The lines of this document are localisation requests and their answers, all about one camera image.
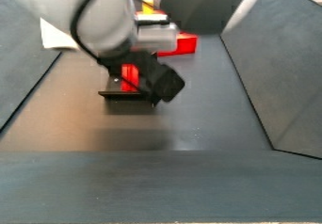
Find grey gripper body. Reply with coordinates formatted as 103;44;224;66
134;12;180;52

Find red star prism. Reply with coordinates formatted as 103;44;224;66
121;64;139;91

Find black curved fixture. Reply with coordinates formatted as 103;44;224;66
98;66;153;102

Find red shape-sorter block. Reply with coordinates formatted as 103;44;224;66
150;10;198;56

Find yellow cylinder peg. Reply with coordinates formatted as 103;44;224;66
142;0;156;14

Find white paper sheet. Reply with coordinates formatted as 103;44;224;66
41;19;78;50

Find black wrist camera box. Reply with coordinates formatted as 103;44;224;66
98;51;185;105

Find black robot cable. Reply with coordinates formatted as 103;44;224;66
70;0;143;94

